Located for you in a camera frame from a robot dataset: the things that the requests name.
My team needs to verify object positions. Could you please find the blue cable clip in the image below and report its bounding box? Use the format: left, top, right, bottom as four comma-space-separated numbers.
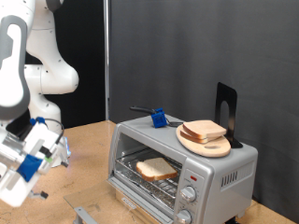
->
29, 116, 47, 126

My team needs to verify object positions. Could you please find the wire oven rack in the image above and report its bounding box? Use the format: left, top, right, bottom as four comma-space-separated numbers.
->
114, 148, 183, 209

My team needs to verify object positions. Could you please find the silver toaster oven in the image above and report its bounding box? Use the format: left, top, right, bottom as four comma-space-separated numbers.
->
107, 112, 259, 224

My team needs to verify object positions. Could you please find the vertical metal pole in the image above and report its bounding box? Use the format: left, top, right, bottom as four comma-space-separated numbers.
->
104, 0, 110, 121

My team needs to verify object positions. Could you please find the round wooden cutting board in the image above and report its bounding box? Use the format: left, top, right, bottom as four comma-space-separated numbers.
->
176, 123, 232, 159

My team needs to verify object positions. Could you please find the glass oven door with handle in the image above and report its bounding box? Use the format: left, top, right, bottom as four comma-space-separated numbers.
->
64, 178, 166, 224

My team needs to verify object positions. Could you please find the metal spatula with blue block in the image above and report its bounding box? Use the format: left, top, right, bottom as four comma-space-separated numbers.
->
129, 105, 185, 129

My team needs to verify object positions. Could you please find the silver oven knob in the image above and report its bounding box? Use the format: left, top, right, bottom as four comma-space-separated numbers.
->
179, 185, 198, 203
175, 208, 193, 224

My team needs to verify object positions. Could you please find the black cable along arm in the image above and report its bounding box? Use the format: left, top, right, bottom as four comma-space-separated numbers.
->
43, 117, 65, 146

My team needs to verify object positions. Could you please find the brown-crust bread slice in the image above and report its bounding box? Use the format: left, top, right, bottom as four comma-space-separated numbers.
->
179, 130, 223, 145
182, 119, 228, 140

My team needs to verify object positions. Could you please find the thick white bread slice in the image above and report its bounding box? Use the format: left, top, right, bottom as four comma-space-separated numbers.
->
135, 157, 178, 183

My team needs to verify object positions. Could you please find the black metal bookend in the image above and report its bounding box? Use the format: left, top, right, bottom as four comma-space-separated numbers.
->
214, 81, 244, 149

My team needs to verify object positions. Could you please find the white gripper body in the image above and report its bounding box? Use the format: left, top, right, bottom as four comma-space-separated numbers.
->
0, 120, 68, 208

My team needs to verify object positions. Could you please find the blue printed camera mount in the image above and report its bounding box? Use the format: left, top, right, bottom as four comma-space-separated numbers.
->
16, 154, 44, 183

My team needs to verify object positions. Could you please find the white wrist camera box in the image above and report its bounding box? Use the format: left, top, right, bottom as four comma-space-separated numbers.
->
0, 161, 8, 181

